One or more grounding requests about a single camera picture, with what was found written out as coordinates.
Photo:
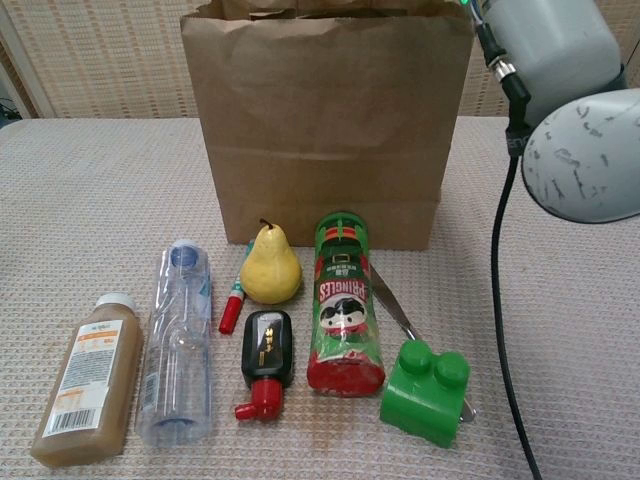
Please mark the yellow pear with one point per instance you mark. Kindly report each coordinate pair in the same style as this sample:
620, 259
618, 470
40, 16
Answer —
270, 275

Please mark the green Pringles can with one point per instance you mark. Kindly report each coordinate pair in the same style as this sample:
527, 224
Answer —
345, 300

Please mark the black bottle red cap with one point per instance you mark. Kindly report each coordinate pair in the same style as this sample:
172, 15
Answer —
267, 345

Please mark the transparent water bottle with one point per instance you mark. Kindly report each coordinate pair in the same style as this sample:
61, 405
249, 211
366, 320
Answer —
175, 350

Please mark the green toy brick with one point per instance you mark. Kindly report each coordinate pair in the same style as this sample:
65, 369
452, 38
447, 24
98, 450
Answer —
420, 400

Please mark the brown juice bottle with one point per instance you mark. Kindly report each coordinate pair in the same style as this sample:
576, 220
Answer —
85, 390

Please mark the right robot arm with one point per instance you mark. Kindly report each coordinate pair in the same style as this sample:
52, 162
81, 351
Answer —
575, 150

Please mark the brown paper bag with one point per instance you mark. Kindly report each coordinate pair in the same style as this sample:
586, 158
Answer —
325, 125

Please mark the metal table knife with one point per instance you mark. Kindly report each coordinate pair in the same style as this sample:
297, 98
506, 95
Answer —
390, 300

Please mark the red-capped green marker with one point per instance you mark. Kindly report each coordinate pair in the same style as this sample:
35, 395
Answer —
231, 315

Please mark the white woven tablecloth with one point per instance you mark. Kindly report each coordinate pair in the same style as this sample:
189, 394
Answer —
100, 200

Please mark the woven folding screen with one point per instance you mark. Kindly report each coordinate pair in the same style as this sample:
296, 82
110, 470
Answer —
100, 60

